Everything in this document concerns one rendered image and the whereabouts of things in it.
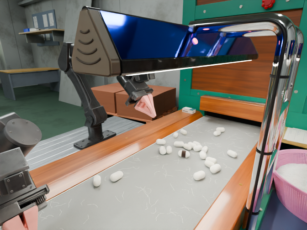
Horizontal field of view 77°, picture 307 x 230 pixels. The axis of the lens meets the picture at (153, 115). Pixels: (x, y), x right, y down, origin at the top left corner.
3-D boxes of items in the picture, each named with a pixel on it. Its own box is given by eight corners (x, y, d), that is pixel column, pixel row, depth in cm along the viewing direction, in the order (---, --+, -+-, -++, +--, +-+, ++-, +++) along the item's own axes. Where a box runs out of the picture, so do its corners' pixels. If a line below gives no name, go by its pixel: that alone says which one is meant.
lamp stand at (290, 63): (171, 210, 50) (177, 19, 36) (205, 174, 64) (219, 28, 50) (249, 258, 38) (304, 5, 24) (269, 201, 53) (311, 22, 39)
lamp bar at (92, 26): (71, 72, 25) (63, 10, 23) (234, 59, 70) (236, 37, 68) (109, 78, 20) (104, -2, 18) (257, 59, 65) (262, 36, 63)
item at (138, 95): (164, 109, 66) (148, 89, 69) (150, 114, 61) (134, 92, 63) (154, 120, 70) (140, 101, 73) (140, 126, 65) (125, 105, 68)
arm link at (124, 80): (142, 78, 70) (131, 65, 72) (131, 78, 66) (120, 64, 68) (133, 91, 74) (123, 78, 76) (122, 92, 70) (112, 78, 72)
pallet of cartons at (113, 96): (84, 116, 331) (80, 88, 316) (124, 104, 407) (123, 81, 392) (146, 135, 256) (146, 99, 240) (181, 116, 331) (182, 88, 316)
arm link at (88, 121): (107, 111, 88) (98, 109, 91) (92, 116, 81) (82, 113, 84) (108, 123, 90) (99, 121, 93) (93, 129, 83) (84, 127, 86)
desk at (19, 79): (63, 92, 529) (60, 68, 508) (13, 100, 437) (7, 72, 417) (51, 89, 564) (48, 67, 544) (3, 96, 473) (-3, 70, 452)
